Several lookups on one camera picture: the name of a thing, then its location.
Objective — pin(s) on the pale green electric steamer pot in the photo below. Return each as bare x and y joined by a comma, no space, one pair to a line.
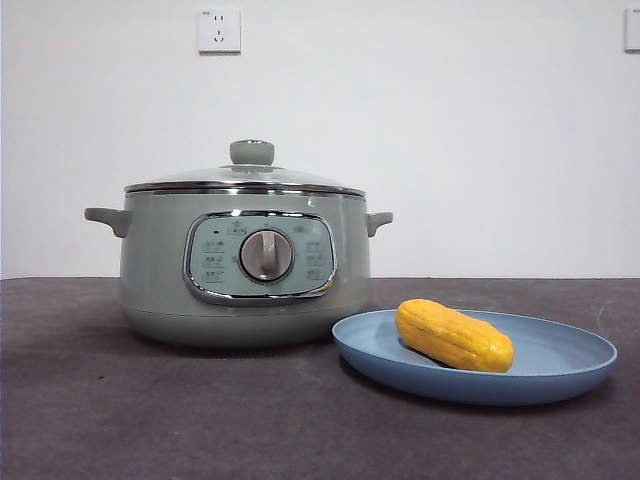
150,275

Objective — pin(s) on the white wall power socket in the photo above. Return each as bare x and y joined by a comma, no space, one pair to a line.
218,30

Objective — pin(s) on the yellow corn cob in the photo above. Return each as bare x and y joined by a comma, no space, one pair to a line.
450,335

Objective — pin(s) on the blue round plate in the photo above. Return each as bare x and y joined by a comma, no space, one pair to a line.
400,380

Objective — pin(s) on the white wall plate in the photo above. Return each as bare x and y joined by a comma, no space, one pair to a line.
633,30

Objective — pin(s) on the glass lid with green knob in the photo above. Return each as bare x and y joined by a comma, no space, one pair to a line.
251,152

